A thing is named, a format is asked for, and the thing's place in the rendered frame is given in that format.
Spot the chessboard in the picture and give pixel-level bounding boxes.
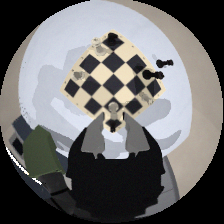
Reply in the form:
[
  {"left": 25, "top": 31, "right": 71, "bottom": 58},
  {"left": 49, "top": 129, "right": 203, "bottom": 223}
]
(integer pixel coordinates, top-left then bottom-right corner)
[{"left": 59, "top": 29, "right": 166, "bottom": 133}]

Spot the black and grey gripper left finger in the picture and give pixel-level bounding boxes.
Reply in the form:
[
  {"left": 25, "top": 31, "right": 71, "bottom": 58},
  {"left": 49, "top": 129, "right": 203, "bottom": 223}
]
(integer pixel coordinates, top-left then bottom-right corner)
[{"left": 65, "top": 112, "right": 105, "bottom": 179}]

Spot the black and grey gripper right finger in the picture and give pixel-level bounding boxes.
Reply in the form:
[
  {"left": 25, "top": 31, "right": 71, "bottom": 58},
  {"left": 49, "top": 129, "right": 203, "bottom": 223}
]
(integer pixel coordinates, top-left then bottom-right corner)
[{"left": 123, "top": 111, "right": 165, "bottom": 175}]

